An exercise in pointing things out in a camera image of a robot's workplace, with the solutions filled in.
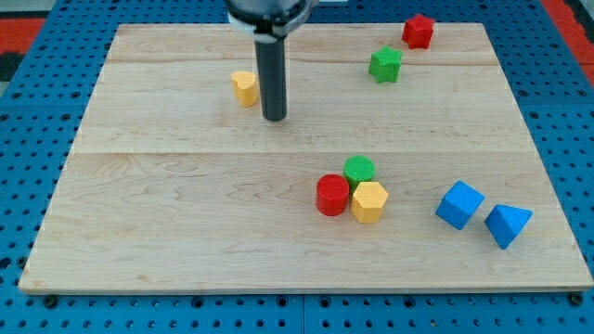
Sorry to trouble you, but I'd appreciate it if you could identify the yellow heart block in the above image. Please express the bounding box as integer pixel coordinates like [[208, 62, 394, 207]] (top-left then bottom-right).
[[231, 71, 259, 107]]

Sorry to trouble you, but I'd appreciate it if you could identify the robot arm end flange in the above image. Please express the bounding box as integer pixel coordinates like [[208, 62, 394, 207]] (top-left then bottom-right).
[[225, 0, 319, 43]]

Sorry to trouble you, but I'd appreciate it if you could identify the red cylinder block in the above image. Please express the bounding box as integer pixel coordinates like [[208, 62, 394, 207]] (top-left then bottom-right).
[[316, 174, 350, 216]]

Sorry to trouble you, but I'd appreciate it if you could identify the green cylinder block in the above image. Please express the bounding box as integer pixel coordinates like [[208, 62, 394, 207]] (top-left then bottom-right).
[[342, 155, 375, 193]]

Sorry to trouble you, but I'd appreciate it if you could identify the yellow hexagon block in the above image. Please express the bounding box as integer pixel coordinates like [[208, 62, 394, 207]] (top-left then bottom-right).
[[351, 182, 389, 224]]

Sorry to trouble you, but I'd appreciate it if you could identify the wooden board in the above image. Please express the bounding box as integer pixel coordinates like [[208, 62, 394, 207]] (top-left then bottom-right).
[[19, 23, 593, 295]]

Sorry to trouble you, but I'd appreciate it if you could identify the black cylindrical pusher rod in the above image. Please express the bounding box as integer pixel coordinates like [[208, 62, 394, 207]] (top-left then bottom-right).
[[254, 39, 287, 122]]

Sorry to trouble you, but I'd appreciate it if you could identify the green star block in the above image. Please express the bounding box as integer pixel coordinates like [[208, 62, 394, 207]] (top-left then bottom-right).
[[368, 45, 403, 84]]

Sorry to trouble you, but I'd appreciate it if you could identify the blue cube block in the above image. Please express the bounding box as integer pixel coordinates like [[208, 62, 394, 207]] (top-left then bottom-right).
[[435, 180, 484, 230]]

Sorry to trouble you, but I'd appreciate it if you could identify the red star block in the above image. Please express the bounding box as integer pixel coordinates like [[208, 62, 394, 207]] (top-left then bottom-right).
[[401, 14, 435, 49]]

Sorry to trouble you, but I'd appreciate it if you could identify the blue triangle block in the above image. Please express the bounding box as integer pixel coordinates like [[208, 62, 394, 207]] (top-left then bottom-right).
[[484, 204, 533, 250]]

